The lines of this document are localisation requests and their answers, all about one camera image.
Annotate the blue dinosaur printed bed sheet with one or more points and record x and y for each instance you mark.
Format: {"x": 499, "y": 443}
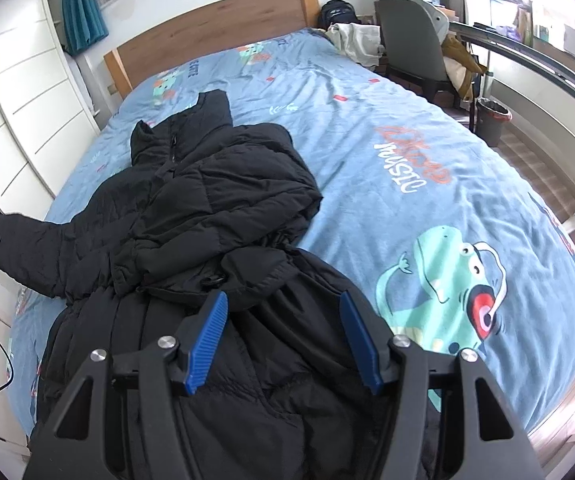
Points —
{"x": 392, "y": 125}

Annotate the brown jacket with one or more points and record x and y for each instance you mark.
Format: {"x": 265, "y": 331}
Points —
{"x": 460, "y": 65}

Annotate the black backpack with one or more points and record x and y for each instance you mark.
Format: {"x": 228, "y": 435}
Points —
{"x": 340, "y": 12}

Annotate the grey chair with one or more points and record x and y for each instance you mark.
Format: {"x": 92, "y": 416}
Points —
{"x": 407, "y": 40}

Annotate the white crumpled clothes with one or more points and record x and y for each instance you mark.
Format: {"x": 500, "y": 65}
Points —
{"x": 357, "y": 42}

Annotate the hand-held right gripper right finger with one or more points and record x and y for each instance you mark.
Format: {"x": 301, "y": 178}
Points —
{"x": 360, "y": 342}

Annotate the teal curtain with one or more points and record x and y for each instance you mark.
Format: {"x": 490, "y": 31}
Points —
{"x": 82, "y": 5}

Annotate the dark trash bin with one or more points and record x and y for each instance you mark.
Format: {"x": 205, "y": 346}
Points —
{"x": 492, "y": 122}

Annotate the wooden bed headboard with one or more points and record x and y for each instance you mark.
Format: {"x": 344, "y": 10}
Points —
{"x": 207, "y": 30}

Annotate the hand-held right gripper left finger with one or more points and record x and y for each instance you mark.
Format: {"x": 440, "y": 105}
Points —
{"x": 207, "y": 342}

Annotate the white wardrobe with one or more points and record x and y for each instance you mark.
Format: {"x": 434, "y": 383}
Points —
{"x": 22, "y": 85}

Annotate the black puffer jacket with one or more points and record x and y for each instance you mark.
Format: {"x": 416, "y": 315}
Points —
{"x": 207, "y": 200}

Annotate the long grey desk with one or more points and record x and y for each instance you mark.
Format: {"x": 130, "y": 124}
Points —
{"x": 532, "y": 62}

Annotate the grey plush cushion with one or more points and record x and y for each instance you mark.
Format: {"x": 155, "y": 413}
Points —
{"x": 436, "y": 20}

